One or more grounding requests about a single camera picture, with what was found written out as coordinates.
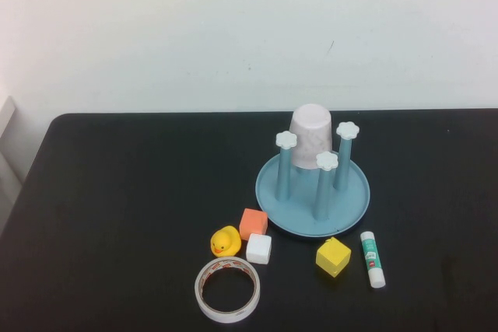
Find pale pink plastic cup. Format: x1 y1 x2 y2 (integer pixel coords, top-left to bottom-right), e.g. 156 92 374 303
289 103 334 169

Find blue cup stand, white caps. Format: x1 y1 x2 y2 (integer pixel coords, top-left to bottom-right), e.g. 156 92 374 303
254 121 371 238

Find yellow rubber duck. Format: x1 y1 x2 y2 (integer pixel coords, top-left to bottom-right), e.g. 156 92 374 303
210 225 242 258

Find white foam cube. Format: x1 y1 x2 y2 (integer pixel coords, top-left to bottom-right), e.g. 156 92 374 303
245 232 272 265

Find white tape roll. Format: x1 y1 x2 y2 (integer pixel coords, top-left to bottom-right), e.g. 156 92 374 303
194 256 261 324

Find green and white glue stick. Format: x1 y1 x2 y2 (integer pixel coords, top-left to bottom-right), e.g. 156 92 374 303
359 230 387 289

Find white panel edge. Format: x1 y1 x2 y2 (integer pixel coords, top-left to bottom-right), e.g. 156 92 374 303
0 95 23 232

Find yellow plastic cube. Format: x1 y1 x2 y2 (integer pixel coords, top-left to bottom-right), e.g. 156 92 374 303
315 236 352 279

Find orange foam cube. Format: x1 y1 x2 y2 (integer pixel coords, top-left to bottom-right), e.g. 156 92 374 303
238 208 269 241

